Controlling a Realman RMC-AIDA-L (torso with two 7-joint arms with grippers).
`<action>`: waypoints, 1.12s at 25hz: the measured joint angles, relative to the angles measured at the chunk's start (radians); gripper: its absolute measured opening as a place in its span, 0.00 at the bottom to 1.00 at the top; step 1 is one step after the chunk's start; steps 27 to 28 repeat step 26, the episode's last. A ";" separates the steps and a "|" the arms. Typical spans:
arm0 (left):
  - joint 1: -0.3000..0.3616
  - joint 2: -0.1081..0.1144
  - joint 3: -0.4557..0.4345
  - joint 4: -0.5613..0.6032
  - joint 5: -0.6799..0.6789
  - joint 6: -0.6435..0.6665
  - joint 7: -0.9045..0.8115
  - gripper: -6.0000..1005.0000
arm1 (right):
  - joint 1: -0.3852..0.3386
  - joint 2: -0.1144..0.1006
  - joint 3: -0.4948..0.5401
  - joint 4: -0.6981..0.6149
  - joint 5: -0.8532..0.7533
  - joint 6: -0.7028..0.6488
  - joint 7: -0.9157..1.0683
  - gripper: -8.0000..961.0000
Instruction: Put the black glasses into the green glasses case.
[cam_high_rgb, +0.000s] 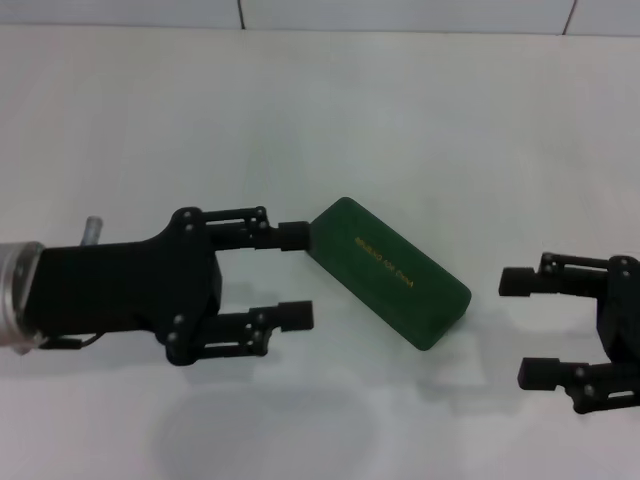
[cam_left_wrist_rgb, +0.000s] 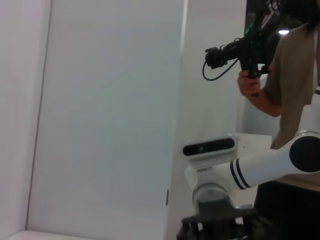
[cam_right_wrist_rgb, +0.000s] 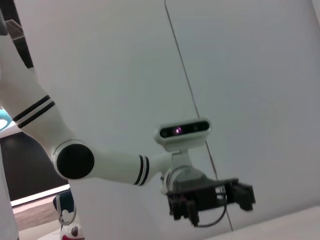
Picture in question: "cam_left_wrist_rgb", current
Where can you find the bystander bare forearm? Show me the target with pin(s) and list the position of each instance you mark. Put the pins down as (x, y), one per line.
(270, 107)

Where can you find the bystander bare hand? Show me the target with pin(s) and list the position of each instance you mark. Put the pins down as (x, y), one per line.
(246, 86)

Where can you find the bright ceiling lamp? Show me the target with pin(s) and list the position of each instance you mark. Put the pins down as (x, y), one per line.
(284, 32)

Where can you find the grey robot torso joint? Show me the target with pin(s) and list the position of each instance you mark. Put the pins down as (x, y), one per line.
(212, 195)

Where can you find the black robot torso frame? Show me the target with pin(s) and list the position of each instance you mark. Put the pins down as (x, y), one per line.
(220, 215)

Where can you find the person in beige shirt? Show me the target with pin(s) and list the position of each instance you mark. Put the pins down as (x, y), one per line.
(295, 75)

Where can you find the black handheld camera rig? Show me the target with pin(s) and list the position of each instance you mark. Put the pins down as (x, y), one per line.
(250, 50)

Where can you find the white partition panel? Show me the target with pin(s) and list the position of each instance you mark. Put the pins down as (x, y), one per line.
(107, 112)

